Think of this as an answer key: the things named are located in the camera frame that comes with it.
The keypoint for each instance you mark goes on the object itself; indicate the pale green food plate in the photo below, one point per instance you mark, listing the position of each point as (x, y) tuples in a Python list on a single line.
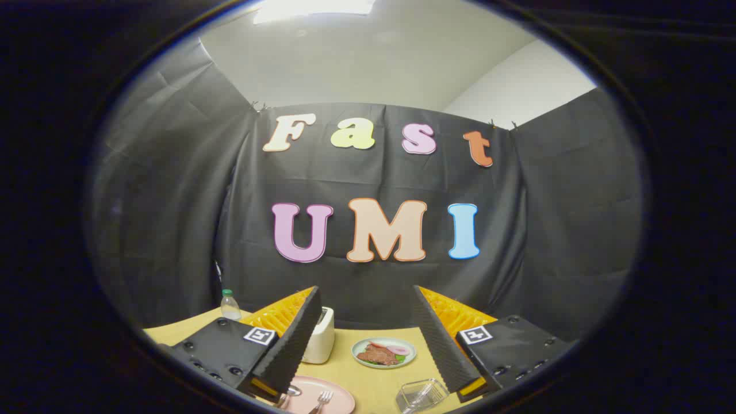
[(359, 347)]

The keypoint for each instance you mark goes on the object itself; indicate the clear plastic water bottle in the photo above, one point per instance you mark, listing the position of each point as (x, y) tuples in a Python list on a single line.
[(230, 306)]

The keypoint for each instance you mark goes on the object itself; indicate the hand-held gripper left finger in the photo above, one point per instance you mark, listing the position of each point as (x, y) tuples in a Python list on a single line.
[(299, 339)]

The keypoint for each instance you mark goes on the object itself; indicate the brown steak piece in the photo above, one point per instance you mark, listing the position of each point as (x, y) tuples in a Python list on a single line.
[(376, 355)]

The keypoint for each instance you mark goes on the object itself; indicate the cream white toaster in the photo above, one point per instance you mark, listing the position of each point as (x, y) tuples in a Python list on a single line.
[(323, 339)]

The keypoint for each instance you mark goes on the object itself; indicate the pink round plate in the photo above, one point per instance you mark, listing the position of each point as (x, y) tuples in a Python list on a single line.
[(310, 387)]

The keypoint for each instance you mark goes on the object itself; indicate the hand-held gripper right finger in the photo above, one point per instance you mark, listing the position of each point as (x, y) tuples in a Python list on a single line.
[(437, 339)]

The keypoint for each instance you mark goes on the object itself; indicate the clear plastic drainer box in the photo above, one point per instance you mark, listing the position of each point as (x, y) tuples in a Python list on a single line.
[(422, 395)]

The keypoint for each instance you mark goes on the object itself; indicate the pink ham slice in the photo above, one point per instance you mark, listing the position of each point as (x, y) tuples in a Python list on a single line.
[(398, 349)]

